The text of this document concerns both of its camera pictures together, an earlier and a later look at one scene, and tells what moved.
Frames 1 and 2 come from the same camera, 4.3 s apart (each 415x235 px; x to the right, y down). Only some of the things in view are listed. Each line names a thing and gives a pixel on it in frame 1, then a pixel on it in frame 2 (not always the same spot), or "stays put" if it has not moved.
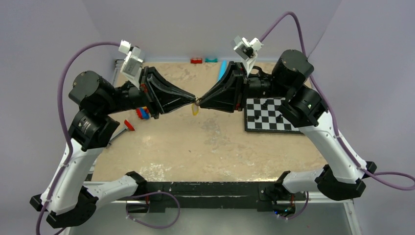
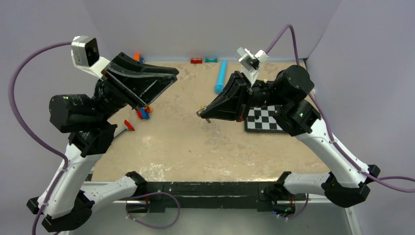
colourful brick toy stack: x=143 y=113 stays put
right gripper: x=226 y=96 -> x=225 y=106
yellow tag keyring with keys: x=195 y=108 -> x=204 y=107
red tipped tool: x=128 y=127 stays put
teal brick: x=215 y=60 stays put
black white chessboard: x=263 y=115 stays put
